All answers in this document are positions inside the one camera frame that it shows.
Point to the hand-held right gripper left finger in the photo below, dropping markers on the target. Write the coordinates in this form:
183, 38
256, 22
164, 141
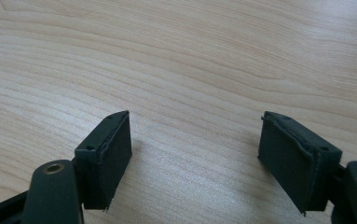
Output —
104, 165

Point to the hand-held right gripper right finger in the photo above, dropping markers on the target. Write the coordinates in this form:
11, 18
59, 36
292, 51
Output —
297, 161

